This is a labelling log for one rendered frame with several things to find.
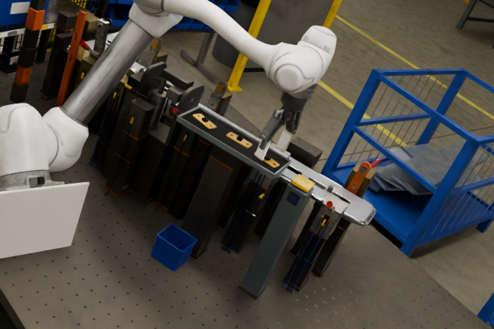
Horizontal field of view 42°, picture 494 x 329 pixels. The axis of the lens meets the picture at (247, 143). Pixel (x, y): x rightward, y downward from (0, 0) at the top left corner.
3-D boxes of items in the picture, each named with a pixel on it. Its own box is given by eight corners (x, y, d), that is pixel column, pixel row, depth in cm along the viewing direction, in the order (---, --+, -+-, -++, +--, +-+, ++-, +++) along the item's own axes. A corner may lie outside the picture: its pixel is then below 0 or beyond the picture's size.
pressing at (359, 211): (379, 206, 239) (381, 203, 238) (362, 231, 220) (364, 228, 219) (95, 39, 275) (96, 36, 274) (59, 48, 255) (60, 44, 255)
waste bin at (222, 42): (267, 73, 595) (298, 1, 562) (229, 74, 559) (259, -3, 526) (234, 47, 622) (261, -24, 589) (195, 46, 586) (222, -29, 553)
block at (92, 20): (81, 91, 293) (101, 19, 276) (70, 95, 286) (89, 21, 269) (68, 82, 295) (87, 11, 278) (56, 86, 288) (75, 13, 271)
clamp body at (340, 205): (307, 281, 234) (349, 203, 217) (295, 297, 224) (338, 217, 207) (290, 270, 236) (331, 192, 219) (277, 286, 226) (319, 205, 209)
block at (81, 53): (70, 125, 265) (91, 46, 248) (64, 128, 262) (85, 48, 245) (63, 121, 265) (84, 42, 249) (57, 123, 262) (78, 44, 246)
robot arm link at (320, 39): (292, 64, 193) (279, 74, 182) (313, 17, 186) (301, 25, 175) (324, 80, 191) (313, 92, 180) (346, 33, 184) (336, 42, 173)
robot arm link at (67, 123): (2, 150, 207) (36, 154, 229) (37, 181, 204) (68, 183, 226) (148, -40, 203) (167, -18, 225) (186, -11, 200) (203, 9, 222)
